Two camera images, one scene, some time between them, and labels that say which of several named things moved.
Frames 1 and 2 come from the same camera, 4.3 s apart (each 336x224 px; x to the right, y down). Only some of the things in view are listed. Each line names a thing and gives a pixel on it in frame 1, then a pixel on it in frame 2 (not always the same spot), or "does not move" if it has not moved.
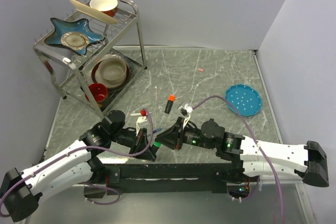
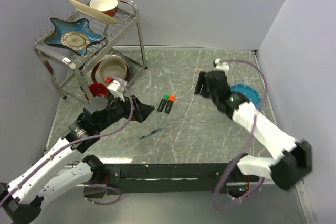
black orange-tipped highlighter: [169, 103] does not move
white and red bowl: [105, 4] does not move
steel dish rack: [90, 54] does not move
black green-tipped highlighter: [154, 149] -> [163, 103]
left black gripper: [135, 141] -> [140, 110]
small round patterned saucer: [74, 40] does not move
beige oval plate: [93, 12] does not move
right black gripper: [172, 138] -> [202, 80]
